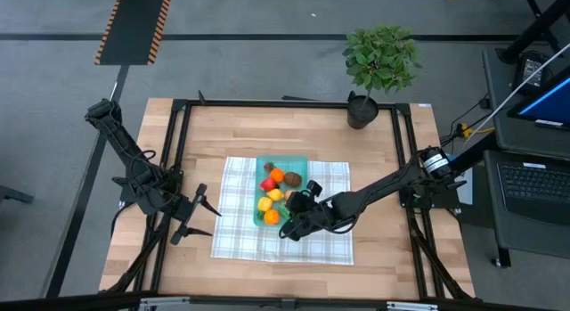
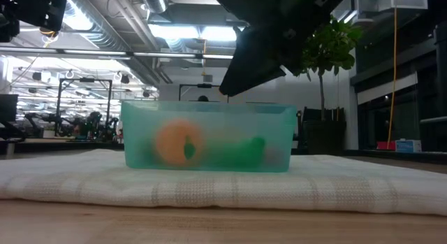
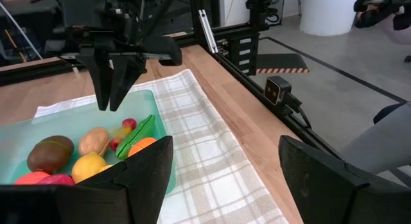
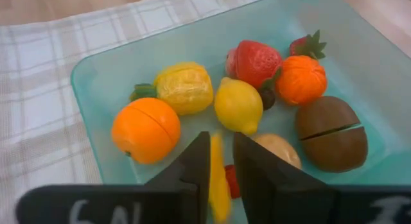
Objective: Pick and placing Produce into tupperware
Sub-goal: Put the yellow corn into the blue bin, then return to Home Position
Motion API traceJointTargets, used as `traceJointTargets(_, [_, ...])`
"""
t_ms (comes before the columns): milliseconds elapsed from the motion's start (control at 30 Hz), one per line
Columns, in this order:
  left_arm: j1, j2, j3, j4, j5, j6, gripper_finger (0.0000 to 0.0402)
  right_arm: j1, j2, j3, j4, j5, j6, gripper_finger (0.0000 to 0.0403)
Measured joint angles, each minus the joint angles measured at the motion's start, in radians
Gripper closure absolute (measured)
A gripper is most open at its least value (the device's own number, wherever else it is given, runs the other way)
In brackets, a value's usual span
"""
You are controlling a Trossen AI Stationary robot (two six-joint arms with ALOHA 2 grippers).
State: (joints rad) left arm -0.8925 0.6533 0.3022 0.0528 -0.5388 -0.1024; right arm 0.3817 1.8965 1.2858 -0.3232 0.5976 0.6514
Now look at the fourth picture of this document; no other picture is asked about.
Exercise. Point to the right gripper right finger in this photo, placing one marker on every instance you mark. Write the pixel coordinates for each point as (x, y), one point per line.
(266, 185)

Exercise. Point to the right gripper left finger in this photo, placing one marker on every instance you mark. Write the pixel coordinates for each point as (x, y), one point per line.
(192, 166)

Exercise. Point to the yellow banana toy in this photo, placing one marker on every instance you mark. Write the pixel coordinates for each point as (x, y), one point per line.
(219, 179)

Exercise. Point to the tan potato toy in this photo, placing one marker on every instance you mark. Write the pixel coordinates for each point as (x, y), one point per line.
(282, 148)

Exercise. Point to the orange tangerine toy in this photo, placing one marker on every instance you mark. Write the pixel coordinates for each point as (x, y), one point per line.
(146, 131)

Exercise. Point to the yellow lemon toy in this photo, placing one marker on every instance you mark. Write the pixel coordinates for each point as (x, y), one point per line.
(238, 106)

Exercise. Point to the brown kiwi toy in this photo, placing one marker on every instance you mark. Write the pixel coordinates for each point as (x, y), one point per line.
(332, 134)

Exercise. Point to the dark blackberry toy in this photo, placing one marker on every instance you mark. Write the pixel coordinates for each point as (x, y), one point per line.
(267, 99)

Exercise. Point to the orange pumpkin toy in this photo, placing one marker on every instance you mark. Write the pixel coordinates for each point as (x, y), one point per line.
(302, 80)

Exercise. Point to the red strawberry toy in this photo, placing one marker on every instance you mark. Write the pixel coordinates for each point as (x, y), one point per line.
(253, 62)

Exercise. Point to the teal translucent plastic container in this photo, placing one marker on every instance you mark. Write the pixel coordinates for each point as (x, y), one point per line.
(369, 57)

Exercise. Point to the white checked cloth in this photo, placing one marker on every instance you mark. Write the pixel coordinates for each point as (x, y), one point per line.
(38, 99)

